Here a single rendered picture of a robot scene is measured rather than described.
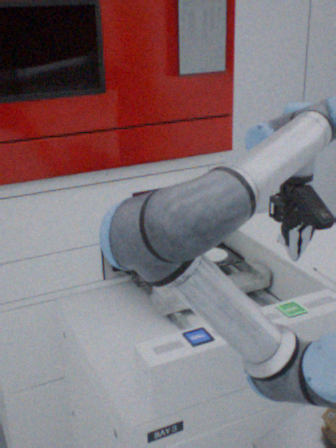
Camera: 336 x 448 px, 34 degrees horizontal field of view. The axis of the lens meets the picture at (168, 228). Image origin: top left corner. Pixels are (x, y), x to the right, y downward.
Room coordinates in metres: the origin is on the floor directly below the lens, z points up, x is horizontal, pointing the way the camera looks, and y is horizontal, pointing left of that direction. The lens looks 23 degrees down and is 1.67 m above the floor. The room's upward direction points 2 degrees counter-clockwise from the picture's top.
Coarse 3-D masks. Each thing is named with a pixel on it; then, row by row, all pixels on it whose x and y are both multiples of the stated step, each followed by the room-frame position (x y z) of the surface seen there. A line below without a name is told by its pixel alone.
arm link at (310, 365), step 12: (324, 336) 0.81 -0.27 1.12; (312, 348) 0.80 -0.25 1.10; (324, 348) 0.79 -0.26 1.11; (300, 360) 0.81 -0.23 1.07; (312, 360) 0.78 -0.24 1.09; (324, 360) 0.77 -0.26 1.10; (300, 372) 0.79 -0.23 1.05; (312, 372) 0.76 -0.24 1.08; (324, 372) 0.75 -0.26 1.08; (300, 384) 0.79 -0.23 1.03; (312, 384) 0.75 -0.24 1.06; (324, 384) 0.73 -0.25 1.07; (312, 396) 0.77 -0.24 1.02; (324, 396) 0.73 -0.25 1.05
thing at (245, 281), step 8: (248, 272) 1.52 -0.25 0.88; (232, 280) 1.46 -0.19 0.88; (240, 280) 1.46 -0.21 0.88; (248, 280) 1.46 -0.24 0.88; (256, 280) 1.46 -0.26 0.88; (264, 280) 1.46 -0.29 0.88; (240, 288) 1.43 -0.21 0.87; (248, 288) 1.44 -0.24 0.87; (256, 288) 1.45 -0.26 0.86; (152, 296) 1.38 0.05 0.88; (176, 296) 1.38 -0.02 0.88; (152, 304) 1.38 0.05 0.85; (160, 304) 1.33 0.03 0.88; (176, 304) 1.34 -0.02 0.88; (184, 304) 1.35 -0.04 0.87; (160, 312) 1.33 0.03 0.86; (168, 312) 1.33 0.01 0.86
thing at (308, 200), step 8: (296, 192) 1.13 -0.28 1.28; (304, 192) 1.12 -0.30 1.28; (312, 192) 1.13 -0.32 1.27; (296, 200) 1.13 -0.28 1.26; (304, 200) 1.10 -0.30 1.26; (312, 200) 1.11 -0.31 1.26; (320, 200) 1.11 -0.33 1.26; (304, 208) 1.10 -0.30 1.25; (312, 208) 1.08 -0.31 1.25; (320, 208) 1.09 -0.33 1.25; (312, 216) 1.07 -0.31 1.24; (320, 216) 1.07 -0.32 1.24; (328, 216) 1.07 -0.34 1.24; (312, 224) 1.07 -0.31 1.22; (320, 224) 1.05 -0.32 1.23; (328, 224) 1.06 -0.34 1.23
